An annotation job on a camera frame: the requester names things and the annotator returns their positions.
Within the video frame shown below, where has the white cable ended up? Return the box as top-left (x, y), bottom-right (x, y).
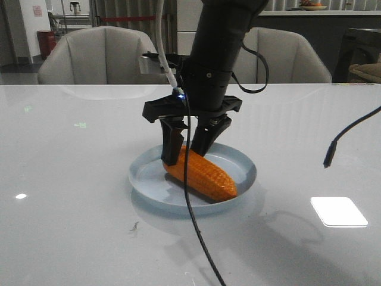
top-left (155, 0), bottom-right (184, 95)

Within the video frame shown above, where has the red barrier belt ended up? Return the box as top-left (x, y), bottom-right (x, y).
top-left (99, 15), bottom-right (156, 22)

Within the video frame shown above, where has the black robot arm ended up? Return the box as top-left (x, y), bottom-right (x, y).
top-left (139, 1), bottom-right (267, 166)

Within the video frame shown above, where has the white cabinet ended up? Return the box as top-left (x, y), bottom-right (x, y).
top-left (177, 0), bottom-right (202, 55)

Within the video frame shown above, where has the fruit bowl on counter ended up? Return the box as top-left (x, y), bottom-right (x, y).
top-left (299, 0), bottom-right (327, 11)

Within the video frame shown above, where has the orange plastic corn cob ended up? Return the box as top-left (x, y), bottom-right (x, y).
top-left (163, 146), bottom-right (238, 202)

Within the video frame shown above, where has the pink wall notice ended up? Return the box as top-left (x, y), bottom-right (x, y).
top-left (33, 5), bottom-right (42, 17)

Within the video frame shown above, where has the grey upholstered chair right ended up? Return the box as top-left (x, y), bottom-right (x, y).
top-left (233, 27), bottom-right (332, 84)

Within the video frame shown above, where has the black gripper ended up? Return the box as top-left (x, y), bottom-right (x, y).
top-left (142, 58), bottom-right (242, 166)

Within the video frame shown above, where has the black cable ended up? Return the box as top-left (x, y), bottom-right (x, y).
top-left (177, 74), bottom-right (227, 286)

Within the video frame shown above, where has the black loose cable end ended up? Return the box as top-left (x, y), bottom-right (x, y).
top-left (323, 105), bottom-right (381, 169)

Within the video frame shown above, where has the folding stand with kettle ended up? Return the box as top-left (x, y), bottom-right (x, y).
top-left (45, 0), bottom-right (92, 36)

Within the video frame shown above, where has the grey upholstered chair left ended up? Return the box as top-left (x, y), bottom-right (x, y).
top-left (38, 26), bottom-right (167, 85)

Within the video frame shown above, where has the red trash bin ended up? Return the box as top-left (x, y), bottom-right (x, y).
top-left (37, 30), bottom-right (56, 60)

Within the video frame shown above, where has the tan cushion seat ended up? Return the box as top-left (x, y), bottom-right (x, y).
top-left (348, 63), bottom-right (380, 83)

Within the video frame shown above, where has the grey counter with white top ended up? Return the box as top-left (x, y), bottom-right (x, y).
top-left (255, 10), bottom-right (380, 79)

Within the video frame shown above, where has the grey upholstered chair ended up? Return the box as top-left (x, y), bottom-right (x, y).
top-left (38, 26), bottom-right (167, 85)
top-left (233, 27), bottom-right (332, 84)

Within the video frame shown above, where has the light blue round plate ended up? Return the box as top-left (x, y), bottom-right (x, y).
top-left (129, 143), bottom-right (257, 215)

